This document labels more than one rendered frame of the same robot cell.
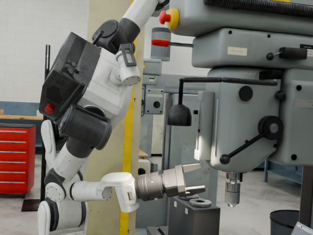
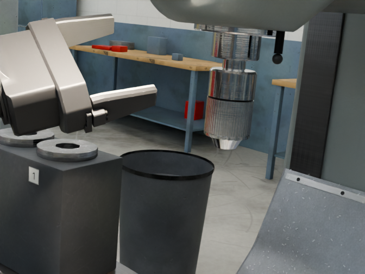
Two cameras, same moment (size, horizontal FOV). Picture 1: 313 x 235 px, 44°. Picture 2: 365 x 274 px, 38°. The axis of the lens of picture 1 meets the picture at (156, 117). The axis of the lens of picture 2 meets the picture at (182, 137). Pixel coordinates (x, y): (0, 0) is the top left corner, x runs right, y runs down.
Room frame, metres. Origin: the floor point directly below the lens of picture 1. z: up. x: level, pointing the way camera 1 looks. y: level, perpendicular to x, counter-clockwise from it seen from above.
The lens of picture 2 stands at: (0.79, 0.05, 1.31)
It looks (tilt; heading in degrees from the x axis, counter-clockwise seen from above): 12 degrees down; 329
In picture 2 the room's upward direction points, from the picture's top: 5 degrees clockwise
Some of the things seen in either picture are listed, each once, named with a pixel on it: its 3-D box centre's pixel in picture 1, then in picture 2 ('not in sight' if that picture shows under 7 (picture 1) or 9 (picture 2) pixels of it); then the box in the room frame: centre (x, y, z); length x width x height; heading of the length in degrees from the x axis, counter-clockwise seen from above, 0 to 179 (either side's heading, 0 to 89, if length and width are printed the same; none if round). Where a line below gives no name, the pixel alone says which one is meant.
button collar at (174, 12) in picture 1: (173, 18); not in sight; (1.16, -0.03, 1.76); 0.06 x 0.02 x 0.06; 15
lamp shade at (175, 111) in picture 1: (179, 114); not in sight; (1.14, -0.07, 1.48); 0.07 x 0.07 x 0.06
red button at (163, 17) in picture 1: (165, 17); not in sight; (1.15, -0.01, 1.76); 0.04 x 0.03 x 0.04; 15
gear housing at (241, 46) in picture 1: (253, 52); not in sight; (1.23, -0.30, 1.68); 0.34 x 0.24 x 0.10; 105
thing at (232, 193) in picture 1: (232, 193); (229, 106); (1.22, -0.25, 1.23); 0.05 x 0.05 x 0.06
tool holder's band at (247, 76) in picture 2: (233, 183); (233, 74); (1.22, -0.25, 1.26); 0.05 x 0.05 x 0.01
